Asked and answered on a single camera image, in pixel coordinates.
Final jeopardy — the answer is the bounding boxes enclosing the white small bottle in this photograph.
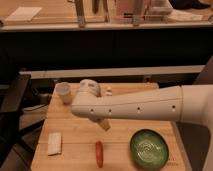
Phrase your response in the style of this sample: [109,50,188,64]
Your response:
[106,87,112,96]

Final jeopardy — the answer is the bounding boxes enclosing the orange carrot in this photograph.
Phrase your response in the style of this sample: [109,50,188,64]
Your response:
[95,141,103,168]

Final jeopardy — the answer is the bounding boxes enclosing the green bowl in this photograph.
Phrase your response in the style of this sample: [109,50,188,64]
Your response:
[130,129,169,170]

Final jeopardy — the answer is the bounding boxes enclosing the white sponge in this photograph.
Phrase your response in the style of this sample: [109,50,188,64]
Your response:
[47,132,62,156]

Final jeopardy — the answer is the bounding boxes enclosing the white paper sheet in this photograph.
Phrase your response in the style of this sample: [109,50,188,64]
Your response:
[6,7,42,22]

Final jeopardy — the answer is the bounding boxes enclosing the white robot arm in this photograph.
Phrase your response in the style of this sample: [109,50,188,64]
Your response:
[71,79,213,171]

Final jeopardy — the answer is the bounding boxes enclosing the black chair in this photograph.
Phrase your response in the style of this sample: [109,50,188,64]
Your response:
[0,73,46,168]

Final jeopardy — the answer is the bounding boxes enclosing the white paper cup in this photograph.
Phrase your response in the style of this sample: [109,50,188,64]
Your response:
[56,82,72,104]

